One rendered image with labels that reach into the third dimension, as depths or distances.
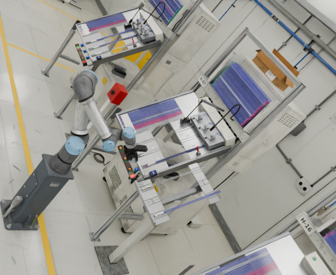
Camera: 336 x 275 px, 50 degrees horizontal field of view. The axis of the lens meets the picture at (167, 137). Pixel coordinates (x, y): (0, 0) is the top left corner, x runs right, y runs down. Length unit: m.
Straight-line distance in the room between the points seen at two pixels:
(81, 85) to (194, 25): 1.93
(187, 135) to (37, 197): 1.20
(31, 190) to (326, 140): 2.91
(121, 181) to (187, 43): 1.59
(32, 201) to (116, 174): 1.06
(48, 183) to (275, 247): 1.49
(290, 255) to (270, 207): 1.81
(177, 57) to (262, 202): 1.88
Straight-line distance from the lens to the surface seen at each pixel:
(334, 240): 2.36
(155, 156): 2.75
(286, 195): 4.16
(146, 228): 2.71
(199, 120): 2.90
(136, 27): 3.88
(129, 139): 2.35
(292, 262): 2.45
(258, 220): 4.29
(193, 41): 3.93
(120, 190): 3.32
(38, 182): 2.49
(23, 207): 2.62
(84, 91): 2.16
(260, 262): 2.39
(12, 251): 2.65
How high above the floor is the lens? 2.05
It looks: 23 degrees down
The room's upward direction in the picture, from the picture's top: 43 degrees clockwise
